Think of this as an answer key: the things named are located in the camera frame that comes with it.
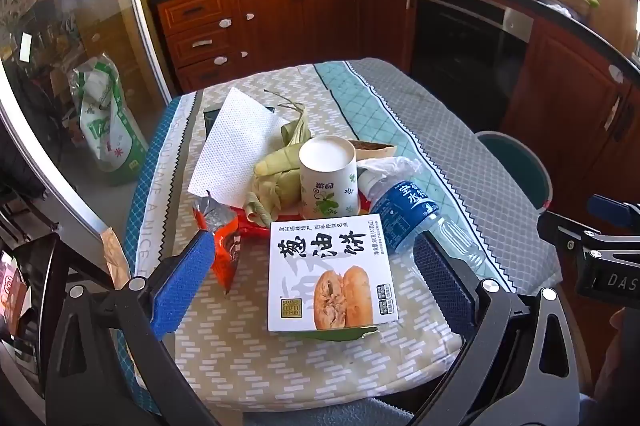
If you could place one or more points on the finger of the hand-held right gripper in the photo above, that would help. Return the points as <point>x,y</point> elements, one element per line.
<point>607,208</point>
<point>565,231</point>

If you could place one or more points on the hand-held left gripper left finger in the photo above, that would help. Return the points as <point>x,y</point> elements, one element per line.
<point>182,278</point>

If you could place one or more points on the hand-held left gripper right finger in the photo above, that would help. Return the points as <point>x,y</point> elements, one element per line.
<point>440,276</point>

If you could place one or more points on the teal plastic bin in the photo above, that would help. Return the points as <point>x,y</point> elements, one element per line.
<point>515,166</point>

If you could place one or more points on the red plastic bag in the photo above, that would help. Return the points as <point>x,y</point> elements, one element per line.
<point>250,226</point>

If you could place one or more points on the white pancake print box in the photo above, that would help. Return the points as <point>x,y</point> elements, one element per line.
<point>330,276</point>

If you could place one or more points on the green bamboo leaves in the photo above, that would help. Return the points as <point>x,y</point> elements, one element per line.
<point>272,176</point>

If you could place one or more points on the person's right hand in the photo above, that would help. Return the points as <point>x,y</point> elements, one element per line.
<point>625,346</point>

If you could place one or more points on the orange snack wrapper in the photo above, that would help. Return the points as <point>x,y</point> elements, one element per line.
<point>222,241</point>

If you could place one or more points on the brown paper bag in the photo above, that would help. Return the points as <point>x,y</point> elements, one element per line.
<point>116,256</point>

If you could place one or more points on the clear water bottle blue label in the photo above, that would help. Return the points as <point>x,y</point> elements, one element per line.
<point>400,211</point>

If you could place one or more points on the patterned tablecloth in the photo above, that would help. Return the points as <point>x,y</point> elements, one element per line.
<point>225,356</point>

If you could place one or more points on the white plastic bag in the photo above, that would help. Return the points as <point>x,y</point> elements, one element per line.
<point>390,168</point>

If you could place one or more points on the brown food wrapper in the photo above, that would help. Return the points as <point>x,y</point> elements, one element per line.
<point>372,148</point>

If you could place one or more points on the white paper towel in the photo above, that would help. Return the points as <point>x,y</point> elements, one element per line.
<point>235,141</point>

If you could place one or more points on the white floral paper cup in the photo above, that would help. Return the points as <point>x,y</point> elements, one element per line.
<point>327,176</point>

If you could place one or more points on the green silver foil bag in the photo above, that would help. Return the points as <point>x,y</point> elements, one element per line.
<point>212,116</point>

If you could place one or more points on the blue grey cloth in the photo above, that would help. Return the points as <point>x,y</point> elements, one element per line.
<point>345,413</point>

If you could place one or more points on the green white rice sack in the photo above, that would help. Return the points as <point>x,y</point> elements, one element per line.
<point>107,121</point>

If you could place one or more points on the cardboard box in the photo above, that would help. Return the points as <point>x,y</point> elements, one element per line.
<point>612,11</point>

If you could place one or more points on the black built-in oven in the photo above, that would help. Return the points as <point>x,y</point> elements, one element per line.
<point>460,51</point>

